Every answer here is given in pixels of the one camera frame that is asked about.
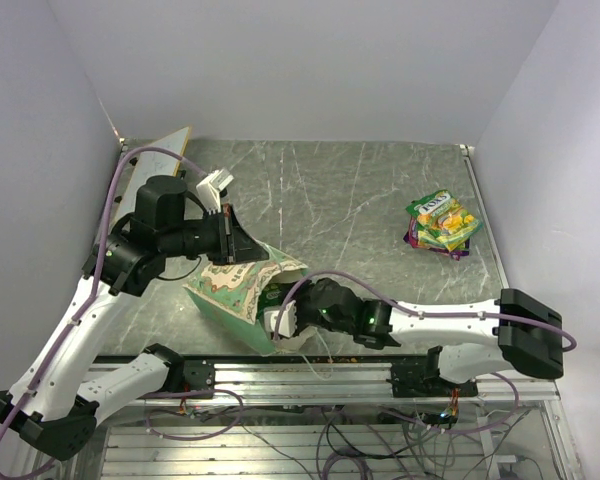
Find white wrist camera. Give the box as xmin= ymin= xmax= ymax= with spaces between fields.
xmin=263 ymin=300 xmax=297 ymax=338
xmin=196 ymin=168 xmax=234 ymax=214

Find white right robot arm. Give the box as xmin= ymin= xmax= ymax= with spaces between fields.
xmin=288 ymin=278 xmax=566 ymax=396

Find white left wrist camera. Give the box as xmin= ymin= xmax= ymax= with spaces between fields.
xmin=196 ymin=168 xmax=234 ymax=214

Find small whiteboard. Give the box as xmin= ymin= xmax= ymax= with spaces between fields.
xmin=110 ymin=126 xmax=191 ymax=224

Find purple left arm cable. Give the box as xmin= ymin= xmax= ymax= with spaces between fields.
xmin=0 ymin=146 xmax=206 ymax=480

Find green spring tea candy packet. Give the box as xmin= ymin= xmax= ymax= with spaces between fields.
xmin=423 ymin=189 xmax=483 ymax=251

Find green illustrated paper bag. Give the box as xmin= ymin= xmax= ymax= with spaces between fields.
xmin=184 ymin=244 xmax=324 ymax=356

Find aluminium front base frame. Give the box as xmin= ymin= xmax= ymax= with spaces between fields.
xmin=32 ymin=355 xmax=564 ymax=406

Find green Fox's candy packet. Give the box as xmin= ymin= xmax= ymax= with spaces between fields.
xmin=406 ymin=193 xmax=453 ymax=231

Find purple Fox's candy packet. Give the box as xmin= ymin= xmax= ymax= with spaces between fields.
xmin=403 ymin=218 xmax=470 ymax=261

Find aluminium table edge rail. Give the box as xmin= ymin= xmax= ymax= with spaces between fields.
xmin=458 ymin=143 xmax=531 ymax=351

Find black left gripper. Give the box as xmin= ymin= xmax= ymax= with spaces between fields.
xmin=160 ymin=203 xmax=269 ymax=266

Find yellow green candy packet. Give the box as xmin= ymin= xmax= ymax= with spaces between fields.
xmin=257 ymin=283 xmax=293 ymax=313

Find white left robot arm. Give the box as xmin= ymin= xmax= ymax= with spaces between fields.
xmin=0 ymin=169 xmax=269 ymax=461

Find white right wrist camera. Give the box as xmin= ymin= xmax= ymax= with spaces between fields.
xmin=263 ymin=300 xmax=297 ymax=338

